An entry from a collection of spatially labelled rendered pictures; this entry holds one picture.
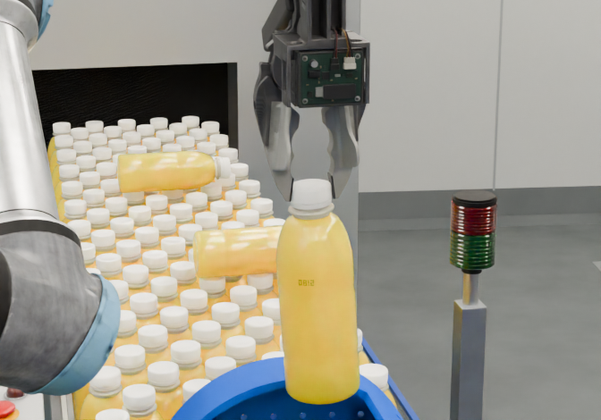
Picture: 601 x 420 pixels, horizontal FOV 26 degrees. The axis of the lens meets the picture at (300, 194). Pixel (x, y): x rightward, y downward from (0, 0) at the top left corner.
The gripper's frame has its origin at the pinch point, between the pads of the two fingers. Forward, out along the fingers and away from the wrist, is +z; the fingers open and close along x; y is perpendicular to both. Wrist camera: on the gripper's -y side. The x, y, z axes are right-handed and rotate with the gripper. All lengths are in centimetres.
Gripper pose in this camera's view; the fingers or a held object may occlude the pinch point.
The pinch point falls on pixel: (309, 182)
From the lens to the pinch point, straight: 117.1
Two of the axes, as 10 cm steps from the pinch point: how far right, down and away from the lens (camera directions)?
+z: 0.0, 9.6, 2.8
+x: 9.8, -0.6, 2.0
